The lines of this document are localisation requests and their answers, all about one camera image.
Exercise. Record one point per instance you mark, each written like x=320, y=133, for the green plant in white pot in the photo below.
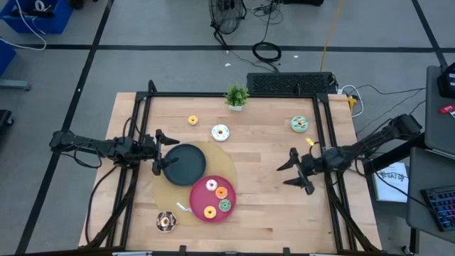
x=236, y=95

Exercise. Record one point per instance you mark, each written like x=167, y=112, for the small orange iced donut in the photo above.
x=217, y=192

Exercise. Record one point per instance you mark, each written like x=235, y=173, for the black floor fan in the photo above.
x=227, y=17

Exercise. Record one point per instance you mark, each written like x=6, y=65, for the small white pink-sprinkled donut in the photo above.
x=208, y=185

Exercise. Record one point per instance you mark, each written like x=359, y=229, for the black caster base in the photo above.
x=5, y=119

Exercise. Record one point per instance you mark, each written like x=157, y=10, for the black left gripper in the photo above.
x=147, y=148

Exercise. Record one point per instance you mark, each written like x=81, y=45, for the pink round plate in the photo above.
x=199, y=199

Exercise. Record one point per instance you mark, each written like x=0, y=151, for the grey metal table foot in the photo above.
x=14, y=84

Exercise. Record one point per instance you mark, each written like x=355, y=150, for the black desktop device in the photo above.
x=448, y=81

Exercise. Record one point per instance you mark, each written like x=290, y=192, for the grey desk with keyboard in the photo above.
x=426, y=170

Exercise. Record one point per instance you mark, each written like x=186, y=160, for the black diagonal support bar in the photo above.
x=398, y=153

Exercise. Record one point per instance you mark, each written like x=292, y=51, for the black aluminium table frame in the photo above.
x=177, y=94

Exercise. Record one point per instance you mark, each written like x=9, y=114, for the backlit black keyboard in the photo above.
x=442, y=209

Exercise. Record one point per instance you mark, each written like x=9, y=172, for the small green iced donut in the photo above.
x=221, y=205

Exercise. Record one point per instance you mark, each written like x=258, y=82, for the yellow power plug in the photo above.
x=352, y=103

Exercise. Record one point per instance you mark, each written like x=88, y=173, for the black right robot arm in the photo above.
x=369, y=142

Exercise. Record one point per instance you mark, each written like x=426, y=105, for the dark grey round plate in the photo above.
x=185, y=165

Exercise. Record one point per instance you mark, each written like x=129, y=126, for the crumpled clear wrapper scrap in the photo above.
x=184, y=207

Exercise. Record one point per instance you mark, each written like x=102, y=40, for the small red item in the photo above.
x=447, y=109

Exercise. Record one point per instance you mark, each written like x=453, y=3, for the small yellow iced donut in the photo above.
x=205, y=212
x=196, y=120

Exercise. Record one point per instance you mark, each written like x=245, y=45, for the large teal iced donut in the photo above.
x=295, y=128

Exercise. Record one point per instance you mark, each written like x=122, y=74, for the black computer case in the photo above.
x=291, y=83

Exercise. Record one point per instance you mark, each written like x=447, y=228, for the chocolate donut with pink drizzle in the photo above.
x=172, y=217

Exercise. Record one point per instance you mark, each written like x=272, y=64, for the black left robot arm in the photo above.
x=96, y=146

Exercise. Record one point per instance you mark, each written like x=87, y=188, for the white printed paper sheet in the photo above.
x=391, y=192

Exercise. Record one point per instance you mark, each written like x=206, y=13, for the large blue plastic bin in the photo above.
x=53, y=25

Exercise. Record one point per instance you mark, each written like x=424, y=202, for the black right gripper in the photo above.
x=311, y=165

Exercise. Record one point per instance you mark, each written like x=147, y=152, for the white donut with teal drizzle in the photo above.
x=215, y=133

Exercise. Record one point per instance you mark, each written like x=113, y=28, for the round woven straw placemat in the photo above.
x=220, y=160

